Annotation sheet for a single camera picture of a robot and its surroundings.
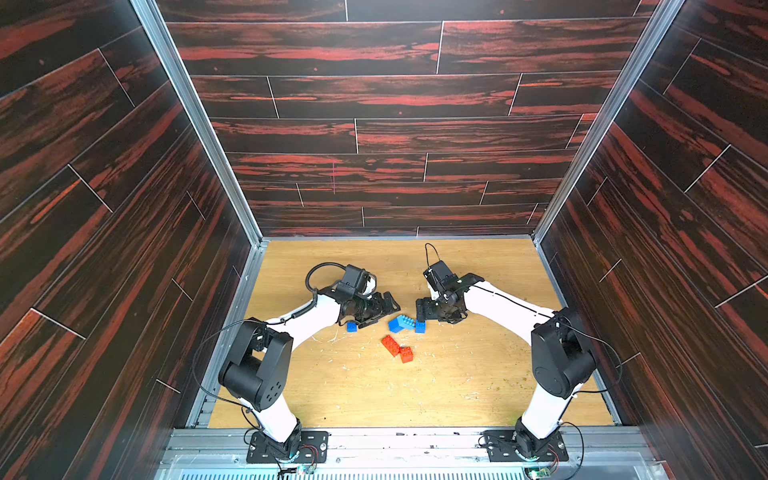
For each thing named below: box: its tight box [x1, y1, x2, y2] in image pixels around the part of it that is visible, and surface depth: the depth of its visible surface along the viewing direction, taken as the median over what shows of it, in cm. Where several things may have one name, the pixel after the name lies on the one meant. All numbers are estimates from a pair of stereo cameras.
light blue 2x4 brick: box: [388, 315, 416, 333], surface depth 94 cm
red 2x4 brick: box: [381, 335, 400, 357], surface depth 92 cm
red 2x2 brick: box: [399, 346, 414, 364], surface depth 88 cm
